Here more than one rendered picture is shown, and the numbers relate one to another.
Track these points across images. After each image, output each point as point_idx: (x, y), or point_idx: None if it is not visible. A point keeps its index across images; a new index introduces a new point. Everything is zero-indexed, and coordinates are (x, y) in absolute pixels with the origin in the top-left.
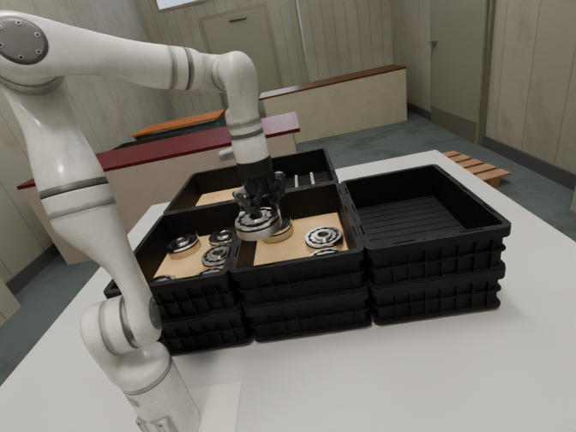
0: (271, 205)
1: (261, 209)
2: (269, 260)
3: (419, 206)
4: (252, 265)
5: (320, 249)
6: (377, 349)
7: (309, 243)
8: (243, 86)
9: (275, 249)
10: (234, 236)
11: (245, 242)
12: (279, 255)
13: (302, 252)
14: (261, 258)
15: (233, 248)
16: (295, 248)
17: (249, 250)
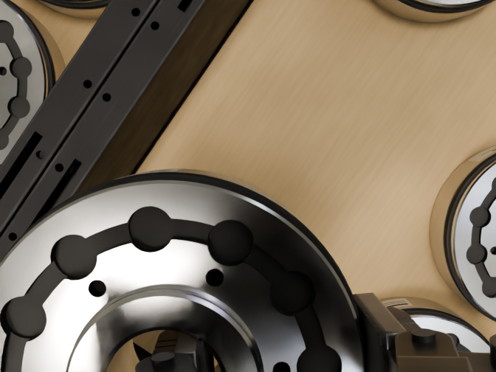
0: (374, 340)
1: (291, 268)
2: (271, 114)
3: None
4: (189, 88)
5: (463, 296)
6: None
7: (460, 238)
8: None
9: (345, 55)
10: (117, 17)
11: (176, 63)
12: (322, 122)
13: (411, 190)
14: (250, 66)
15: (46, 155)
16: (412, 133)
17: (193, 61)
